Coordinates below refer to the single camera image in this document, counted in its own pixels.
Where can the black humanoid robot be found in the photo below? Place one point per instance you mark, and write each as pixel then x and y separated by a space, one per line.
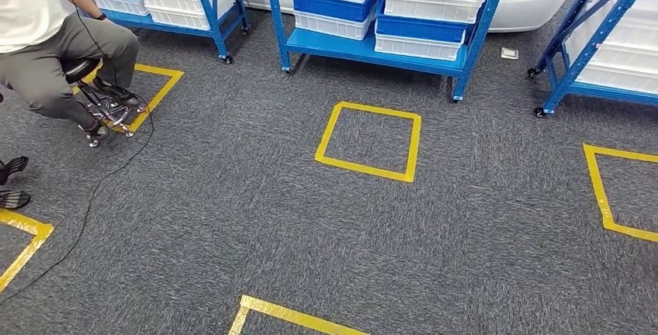
pixel 13 199

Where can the small grey floor plate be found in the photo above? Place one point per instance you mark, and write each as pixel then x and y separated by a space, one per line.
pixel 509 53

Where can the blue metal shelf rack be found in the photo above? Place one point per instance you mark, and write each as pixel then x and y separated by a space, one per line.
pixel 591 40
pixel 211 4
pixel 370 50

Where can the black round stool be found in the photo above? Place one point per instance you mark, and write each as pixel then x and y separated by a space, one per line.
pixel 77 68

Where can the black wristwatch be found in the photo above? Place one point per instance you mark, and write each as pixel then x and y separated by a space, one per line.
pixel 101 16

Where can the yellow floor tape square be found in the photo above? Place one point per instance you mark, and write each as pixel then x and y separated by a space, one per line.
pixel 367 168
pixel 159 91
pixel 288 314
pixel 36 235
pixel 599 194

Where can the person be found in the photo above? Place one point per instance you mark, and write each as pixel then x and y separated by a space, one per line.
pixel 31 14

